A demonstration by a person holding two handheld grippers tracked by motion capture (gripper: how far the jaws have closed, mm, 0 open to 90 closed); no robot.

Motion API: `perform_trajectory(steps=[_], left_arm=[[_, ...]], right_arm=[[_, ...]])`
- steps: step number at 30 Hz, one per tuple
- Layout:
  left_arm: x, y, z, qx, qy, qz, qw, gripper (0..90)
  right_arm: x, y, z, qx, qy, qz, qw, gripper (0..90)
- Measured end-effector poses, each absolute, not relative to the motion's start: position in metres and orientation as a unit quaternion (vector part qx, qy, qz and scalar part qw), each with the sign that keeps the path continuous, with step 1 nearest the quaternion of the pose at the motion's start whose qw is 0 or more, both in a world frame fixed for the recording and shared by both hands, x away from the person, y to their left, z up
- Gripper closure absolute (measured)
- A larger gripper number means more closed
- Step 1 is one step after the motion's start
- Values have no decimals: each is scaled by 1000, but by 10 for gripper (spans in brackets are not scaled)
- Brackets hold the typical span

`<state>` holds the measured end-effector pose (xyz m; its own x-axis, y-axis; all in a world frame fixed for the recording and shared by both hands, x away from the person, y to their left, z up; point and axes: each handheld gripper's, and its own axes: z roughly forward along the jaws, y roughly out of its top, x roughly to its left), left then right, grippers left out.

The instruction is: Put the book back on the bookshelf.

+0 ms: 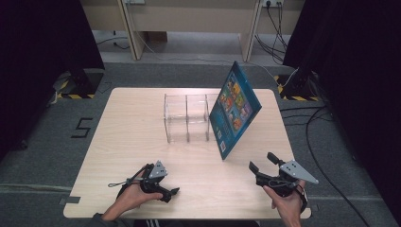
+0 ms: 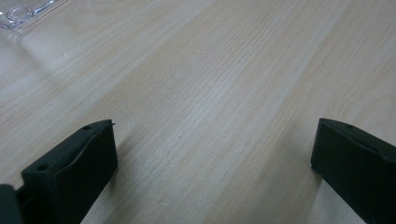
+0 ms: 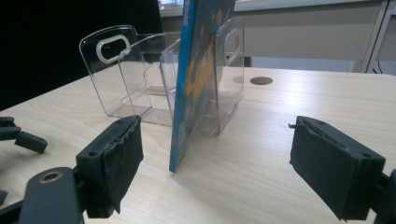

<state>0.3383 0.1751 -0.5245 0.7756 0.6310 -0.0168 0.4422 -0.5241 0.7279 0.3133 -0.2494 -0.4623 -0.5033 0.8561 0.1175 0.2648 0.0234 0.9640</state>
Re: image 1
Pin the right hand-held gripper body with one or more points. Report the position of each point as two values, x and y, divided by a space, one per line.
283 186

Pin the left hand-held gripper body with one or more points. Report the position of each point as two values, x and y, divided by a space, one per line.
151 183

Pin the blue children's picture book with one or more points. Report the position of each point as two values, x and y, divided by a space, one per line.
236 110

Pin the clear acrylic divided organizer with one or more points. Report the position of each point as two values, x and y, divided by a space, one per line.
187 118

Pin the person's right hand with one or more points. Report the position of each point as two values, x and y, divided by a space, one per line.
290 209

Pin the person's left hand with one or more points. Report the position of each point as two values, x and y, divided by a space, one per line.
132 198

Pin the black stand base hazard tape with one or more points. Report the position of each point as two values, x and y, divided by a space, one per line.
83 85
298 90

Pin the grey floor tape patch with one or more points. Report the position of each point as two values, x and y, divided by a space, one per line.
70 200

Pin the black curtain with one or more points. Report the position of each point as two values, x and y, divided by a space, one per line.
38 63
362 78

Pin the beige wooden desk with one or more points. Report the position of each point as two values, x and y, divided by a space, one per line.
195 14

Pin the white power strip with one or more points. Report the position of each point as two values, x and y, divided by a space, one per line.
135 1

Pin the white wall power outlet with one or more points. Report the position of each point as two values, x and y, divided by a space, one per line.
273 3

